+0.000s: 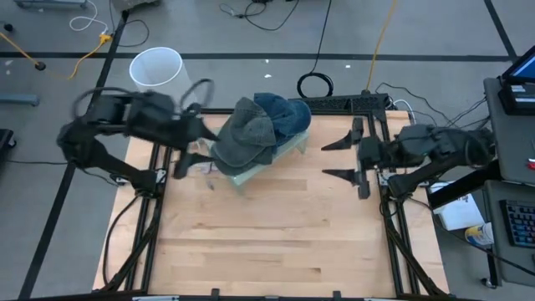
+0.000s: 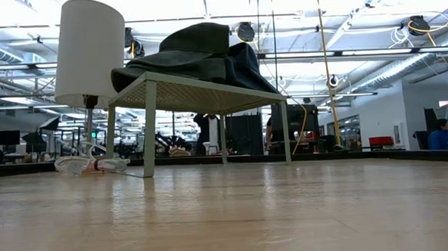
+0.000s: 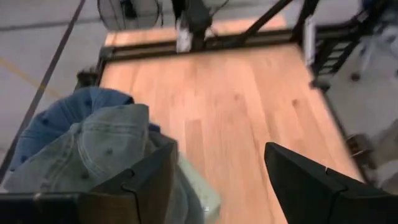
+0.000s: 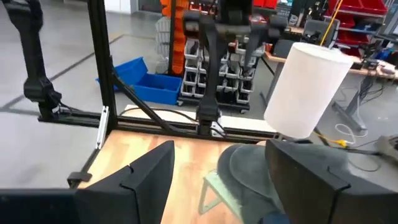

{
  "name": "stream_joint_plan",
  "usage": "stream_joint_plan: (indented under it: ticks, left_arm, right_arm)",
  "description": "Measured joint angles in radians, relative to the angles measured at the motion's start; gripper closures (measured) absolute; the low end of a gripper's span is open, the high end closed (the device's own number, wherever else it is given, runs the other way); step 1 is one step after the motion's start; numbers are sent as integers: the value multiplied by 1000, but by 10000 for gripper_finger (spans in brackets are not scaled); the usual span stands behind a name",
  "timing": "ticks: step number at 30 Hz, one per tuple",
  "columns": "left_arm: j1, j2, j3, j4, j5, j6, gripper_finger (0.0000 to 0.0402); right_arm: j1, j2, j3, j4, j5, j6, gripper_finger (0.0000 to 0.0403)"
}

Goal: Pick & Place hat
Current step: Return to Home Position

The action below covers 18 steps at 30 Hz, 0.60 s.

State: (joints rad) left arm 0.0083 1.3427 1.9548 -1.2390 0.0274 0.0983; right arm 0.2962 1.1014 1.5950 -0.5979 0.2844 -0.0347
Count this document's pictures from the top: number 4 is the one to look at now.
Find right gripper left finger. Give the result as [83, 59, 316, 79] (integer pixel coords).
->
[0, 139, 175, 224]

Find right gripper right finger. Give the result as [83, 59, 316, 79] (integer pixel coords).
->
[265, 138, 398, 224]

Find grey-green cotton cap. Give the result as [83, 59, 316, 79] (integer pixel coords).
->
[216, 143, 285, 224]

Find black edge clamp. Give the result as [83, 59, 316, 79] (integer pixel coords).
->
[67, 170, 93, 189]

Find grey power strip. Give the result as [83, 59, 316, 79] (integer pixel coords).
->
[376, 135, 398, 162]

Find pale green perforated metal shelf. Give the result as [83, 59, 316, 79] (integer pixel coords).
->
[198, 169, 249, 224]

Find white cylindrical lamp shade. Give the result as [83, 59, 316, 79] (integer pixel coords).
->
[263, 42, 355, 140]

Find blue plastic bin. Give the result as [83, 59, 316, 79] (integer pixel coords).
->
[95, 57, 149, 93]
[133, 73, 183, 106]

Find grey small-parts bin rack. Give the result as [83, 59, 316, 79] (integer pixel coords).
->
[177, 39, 268, 114]

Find grey equipment box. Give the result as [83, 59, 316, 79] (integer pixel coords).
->
[303, 18, 340, 47]

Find orange stacked bins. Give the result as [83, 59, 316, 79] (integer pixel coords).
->
[160, 0, 190, 75]

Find red storage bins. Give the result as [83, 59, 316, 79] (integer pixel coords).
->
[328, 0, 389, 46]

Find white looped cable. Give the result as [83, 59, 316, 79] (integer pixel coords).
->
[335, 123, 369, 146]

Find silver aluminium corner bracket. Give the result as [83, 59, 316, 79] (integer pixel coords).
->
[95, 105, 110, 150]

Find black aluminium table frame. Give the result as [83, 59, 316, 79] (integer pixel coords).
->
[37, 0, 279, 189]

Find white wire rack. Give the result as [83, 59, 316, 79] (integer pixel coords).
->
[154, 17, 172, 74]

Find yellow hanging cable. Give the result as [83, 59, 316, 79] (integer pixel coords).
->
[319, 0, 345, 47]

